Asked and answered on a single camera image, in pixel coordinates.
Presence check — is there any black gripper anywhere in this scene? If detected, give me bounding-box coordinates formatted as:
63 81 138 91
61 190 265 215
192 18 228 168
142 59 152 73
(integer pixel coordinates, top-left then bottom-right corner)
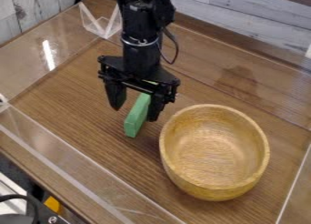
97 39 180 122

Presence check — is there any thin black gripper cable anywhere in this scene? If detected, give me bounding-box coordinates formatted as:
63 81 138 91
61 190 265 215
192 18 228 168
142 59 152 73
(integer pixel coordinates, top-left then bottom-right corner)
157 26 180 66

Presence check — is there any yellow black device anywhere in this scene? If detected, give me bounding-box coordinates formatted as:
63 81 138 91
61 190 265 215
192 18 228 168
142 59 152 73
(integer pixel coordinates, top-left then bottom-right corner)
27 184 85 224

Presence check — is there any black cable bottom left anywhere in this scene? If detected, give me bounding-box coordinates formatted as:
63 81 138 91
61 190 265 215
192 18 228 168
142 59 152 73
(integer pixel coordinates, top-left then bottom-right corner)
0 194 39 224

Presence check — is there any clear acrylic corner bracket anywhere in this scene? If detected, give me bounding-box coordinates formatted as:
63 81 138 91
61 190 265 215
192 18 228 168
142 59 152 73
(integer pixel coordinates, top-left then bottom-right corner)
77 3 122 39

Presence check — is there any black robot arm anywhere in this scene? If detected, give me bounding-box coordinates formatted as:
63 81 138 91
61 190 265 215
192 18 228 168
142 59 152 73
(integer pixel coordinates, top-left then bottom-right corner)
98 0 181 122

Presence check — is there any brown wooden bowl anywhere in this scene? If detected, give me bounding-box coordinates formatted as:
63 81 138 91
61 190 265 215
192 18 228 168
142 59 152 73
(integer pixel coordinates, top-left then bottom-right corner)
158 104 270 201

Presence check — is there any green rectangular block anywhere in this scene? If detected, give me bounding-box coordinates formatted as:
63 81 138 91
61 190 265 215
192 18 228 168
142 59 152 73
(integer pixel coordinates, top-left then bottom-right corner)
123 81 156 138

